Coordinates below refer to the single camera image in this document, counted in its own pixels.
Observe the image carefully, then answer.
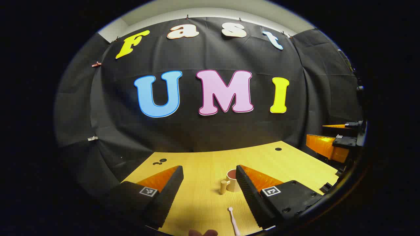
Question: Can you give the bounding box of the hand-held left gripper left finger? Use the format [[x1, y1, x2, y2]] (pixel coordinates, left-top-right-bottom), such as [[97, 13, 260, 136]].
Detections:
[[106, 166, 184, 229]]

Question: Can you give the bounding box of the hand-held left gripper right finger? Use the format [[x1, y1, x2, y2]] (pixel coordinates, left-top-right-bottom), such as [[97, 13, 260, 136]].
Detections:
[[236, 165, 324, 229]]

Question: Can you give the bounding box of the beige cup with wooden handle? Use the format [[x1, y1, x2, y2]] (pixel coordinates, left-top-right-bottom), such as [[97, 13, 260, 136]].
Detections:
[[220, 169, 242, 195]]

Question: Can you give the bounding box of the white toothbrush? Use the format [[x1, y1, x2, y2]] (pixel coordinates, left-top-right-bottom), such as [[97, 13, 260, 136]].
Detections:
[[228, 207, 242, 236]]

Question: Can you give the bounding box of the yellow wooden desktop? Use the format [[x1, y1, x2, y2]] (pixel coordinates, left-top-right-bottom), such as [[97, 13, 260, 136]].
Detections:
[[121, 141, 340, 236]]

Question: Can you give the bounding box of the black backdrop cloth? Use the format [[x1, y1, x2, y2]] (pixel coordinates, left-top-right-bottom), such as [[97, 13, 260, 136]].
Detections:
[[54, 16, 365, 199]]

